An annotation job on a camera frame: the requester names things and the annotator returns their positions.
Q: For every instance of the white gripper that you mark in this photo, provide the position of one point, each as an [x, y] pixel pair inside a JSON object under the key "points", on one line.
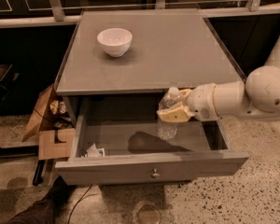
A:
{"points": [[200, 103]]}

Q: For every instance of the clear plastic water bottle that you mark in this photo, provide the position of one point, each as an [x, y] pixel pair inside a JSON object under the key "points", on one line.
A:
{"points": [[172, 99]]}

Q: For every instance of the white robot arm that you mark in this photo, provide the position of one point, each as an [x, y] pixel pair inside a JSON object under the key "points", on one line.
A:
{"points": [[258, 97]]}

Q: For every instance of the grey open top drawer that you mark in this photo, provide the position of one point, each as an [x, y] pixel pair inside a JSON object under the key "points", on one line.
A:
{"points": [[126, 127]]}

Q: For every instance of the metal drawer knob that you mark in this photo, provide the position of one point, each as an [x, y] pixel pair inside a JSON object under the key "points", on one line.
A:
{"points": [[155, 174]]}

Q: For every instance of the grey wooden nightstand cabinet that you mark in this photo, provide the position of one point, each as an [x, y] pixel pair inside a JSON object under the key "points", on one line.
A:
{"points": [[170, 48]]}

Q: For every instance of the white ceramic bowl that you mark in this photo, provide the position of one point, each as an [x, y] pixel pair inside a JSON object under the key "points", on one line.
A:
{"points": [[115, 41]]}

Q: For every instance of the crumpled white paper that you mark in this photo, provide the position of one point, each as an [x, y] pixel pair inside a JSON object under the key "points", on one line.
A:
{"points": [[93, 151]]}

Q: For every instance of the crumpled wrappers in box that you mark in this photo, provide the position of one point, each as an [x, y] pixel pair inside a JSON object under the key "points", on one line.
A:
{"points": [[57, 107]]}

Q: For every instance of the brown cardboard box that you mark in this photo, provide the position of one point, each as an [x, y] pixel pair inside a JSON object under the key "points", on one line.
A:
{"points": [[52, 143]]}

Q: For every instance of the black cylindrical bar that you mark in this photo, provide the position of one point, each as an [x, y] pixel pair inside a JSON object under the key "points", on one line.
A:
{"points": [[38, 173]]}

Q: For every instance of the dark trouser leg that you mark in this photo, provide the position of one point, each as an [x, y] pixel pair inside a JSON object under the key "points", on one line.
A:
{"points": [[45, 210]]}

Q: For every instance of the metal window frame rail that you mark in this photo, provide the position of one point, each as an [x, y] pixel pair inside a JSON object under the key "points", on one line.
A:
{"points": [[127, 6]]}

